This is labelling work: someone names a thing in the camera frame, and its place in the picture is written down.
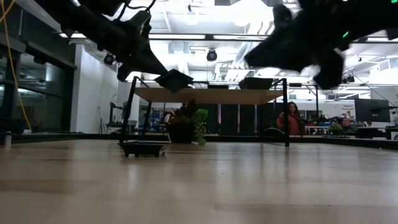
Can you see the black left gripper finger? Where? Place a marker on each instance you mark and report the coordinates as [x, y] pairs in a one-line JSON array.
[[150, 60], [146, 68]]

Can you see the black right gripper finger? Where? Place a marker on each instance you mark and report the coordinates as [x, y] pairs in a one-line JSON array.
[[276, 63], [276, 48]]

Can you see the black wavy square plate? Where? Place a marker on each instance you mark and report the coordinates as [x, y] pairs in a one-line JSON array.
[[256, 80]]

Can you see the black square bowl plate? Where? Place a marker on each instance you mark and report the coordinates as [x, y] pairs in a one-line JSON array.
[[256, 88]]

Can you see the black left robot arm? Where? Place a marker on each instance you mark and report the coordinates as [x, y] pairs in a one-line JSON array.
[[93, 21]]

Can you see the black ceiling spotlight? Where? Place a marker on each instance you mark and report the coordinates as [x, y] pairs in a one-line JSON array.
[[211, 55], [109, 59]]

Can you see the long ceiling light strip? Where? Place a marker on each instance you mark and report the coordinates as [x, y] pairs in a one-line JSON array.
[[177, 36]]

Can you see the black spotlight cluster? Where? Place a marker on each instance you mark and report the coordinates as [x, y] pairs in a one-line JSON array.
[[349, 79]]

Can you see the black monitor on stand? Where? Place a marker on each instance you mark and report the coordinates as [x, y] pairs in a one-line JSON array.
[[113, 115]]

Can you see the person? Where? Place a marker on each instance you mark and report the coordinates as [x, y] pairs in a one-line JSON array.
[[292, 123], [345, 124]]

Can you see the wooden shelf with black legs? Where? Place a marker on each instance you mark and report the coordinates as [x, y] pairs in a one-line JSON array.
[[211, 96]]

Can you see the potted plant black pot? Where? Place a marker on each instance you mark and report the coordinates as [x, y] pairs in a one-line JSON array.
[[182, 133]]

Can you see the small potted desk plant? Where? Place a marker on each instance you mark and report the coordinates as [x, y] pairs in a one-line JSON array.
[[336, 128]]

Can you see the black computer monitor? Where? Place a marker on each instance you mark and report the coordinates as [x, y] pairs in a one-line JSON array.
[[371, 110]]

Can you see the small white cylinder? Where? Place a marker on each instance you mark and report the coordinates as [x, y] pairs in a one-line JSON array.
[[7, 140]]

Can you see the black aluminium table frame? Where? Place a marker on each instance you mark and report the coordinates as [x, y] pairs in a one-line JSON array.
[[357, 143]]

